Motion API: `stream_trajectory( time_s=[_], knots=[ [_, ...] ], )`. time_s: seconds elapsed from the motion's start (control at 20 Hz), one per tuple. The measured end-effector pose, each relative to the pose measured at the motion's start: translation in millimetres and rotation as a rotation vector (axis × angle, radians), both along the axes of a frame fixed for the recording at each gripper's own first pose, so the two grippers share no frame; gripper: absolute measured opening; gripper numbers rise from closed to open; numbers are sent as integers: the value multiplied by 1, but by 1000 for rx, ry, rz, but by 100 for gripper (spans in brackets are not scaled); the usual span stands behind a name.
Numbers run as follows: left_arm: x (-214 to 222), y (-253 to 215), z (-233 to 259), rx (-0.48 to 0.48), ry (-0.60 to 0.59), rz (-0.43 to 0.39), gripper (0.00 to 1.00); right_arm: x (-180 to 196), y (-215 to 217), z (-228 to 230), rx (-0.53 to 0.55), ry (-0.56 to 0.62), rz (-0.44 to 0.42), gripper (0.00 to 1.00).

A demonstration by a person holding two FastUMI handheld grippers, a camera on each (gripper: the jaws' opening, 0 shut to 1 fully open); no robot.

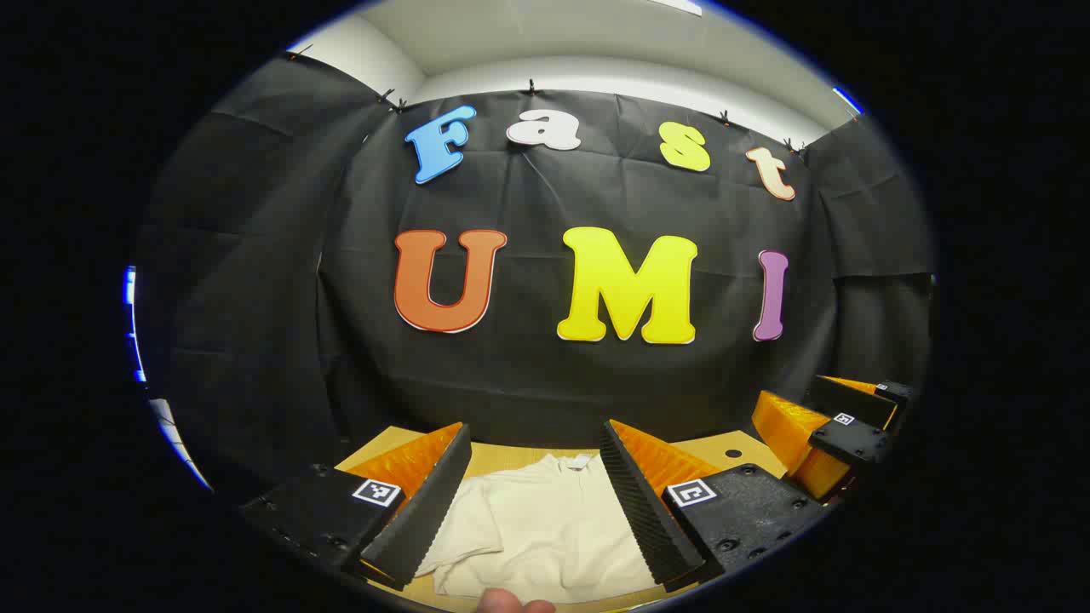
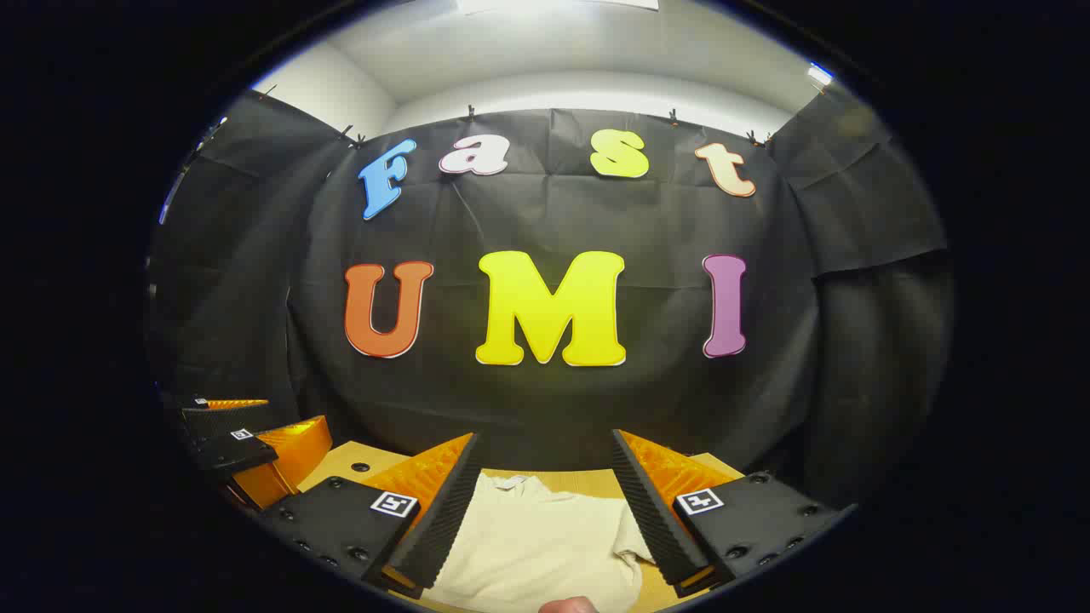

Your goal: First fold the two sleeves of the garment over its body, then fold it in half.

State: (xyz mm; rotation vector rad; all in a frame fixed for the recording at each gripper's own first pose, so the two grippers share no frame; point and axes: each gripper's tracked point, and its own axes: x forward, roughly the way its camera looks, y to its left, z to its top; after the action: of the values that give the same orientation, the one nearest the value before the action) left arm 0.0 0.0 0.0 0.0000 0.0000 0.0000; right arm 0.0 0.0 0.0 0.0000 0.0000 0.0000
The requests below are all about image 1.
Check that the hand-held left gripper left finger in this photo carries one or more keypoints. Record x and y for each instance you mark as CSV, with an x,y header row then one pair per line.
x,y
426,511

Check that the white sweatshirt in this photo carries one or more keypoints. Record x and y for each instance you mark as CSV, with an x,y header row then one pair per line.
x,y
545,528

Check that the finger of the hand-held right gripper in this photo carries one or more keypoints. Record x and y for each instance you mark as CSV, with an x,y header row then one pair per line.
x,y
851,441
851,402

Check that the black backdrop cloth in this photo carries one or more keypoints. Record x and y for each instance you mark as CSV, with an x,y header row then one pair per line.
x,y
528,375

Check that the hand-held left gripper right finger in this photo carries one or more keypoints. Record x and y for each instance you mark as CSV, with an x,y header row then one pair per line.
x,y
647,519

